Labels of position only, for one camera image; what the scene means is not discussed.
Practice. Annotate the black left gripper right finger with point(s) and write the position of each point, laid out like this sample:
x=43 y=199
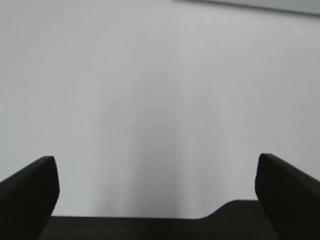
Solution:
x=289 y=197

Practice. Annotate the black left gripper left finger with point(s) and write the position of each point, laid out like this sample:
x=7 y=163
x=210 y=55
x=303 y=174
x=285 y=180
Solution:
x=27 y=200

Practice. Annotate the white microwave door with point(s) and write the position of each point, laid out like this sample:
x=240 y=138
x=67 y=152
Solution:
x=300 y=7

